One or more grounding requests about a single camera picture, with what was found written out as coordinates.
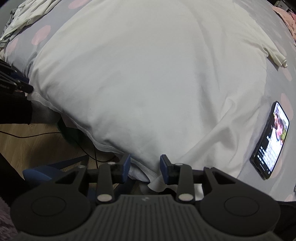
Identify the cream white garment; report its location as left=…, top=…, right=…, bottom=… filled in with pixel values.
left=1, top=0, right=60, bottom=50

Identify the pink garment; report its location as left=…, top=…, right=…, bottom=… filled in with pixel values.
left=272, top=6, right=295, bottom=40

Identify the grey pink-dotted bed sheet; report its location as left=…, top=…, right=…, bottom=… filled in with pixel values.
left=1, top=1, right=295, bottom=201

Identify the black smartphone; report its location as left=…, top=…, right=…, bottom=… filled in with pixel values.
left=250, top=101, right=290, bottom=180

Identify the black floor cable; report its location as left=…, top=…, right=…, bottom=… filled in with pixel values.
left=0, top=129, right=102, bottom=163

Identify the white t-shirt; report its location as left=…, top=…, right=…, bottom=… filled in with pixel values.
left=29, top=1, right=287, bottom=190

